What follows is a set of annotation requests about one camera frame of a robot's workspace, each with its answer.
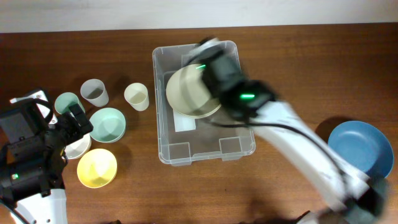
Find beige bowl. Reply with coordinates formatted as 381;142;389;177
166;64;220;110
172;105;221;119

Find blue plastic bowl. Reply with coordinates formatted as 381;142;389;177
328;121;394;177

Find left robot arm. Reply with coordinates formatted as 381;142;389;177
1;98;93;223

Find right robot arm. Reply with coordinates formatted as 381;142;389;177
186;38;388;223

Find white label in container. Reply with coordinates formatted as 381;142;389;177
173;110;196;133

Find clear plastic storage container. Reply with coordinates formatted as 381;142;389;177
152;44;256;166

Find white plastic bowl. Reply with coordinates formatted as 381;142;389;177
65;134;91;159

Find green plastic cup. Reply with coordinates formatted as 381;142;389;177
54;92;85;114

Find green plastic bowl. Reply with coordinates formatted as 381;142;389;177
90;108;126;143

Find grey translucent plastic cup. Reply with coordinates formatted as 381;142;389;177
80;79;109;107

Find yellow plastic bowl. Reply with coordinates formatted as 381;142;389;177
76;149;118;189

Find cream plastic cup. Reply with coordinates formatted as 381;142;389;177
124;83;149;111

